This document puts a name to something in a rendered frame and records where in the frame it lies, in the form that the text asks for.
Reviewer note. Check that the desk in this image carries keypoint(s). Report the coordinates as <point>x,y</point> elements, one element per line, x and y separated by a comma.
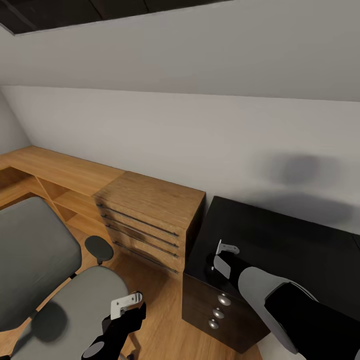
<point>323,260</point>

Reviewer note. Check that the swivel chair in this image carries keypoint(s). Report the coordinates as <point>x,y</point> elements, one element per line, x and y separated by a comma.
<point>37,254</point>

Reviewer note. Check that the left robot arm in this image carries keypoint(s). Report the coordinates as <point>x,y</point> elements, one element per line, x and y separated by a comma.
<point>116,328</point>

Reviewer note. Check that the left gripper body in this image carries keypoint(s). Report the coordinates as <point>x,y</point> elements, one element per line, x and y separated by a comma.
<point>129,322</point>

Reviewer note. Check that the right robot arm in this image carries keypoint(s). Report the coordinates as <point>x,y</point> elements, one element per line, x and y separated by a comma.
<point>295,317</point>

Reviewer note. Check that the desktop computer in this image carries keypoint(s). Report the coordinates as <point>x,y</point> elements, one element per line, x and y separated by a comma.
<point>271,349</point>

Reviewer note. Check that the cabinet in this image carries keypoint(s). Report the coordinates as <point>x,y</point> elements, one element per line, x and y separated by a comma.
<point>151,220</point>
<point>232,322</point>

